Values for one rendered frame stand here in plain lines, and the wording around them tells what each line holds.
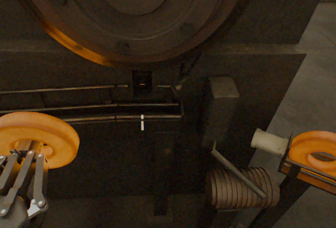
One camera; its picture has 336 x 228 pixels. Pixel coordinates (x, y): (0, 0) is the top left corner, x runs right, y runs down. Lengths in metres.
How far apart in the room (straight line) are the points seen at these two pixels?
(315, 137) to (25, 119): 0.64
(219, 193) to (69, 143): 0.50
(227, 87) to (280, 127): 1.17
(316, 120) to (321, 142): 1.33
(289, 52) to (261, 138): 0.26
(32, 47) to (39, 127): 0.33
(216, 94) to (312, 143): 0.27
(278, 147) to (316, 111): 1.38
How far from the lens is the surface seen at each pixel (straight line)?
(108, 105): 0.76
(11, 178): 0.49
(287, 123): 1.89
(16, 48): 0.76
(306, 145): 0.72
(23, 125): 0.48
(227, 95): 0.67
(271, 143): 0.74
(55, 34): 0.57
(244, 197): 0.83
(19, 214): 0.45
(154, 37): 0.44
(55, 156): 0.54
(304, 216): 1.51
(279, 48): 0.79
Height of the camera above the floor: 1.22
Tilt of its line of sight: 43 degrees down
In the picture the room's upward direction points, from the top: 4 degrees clockwise
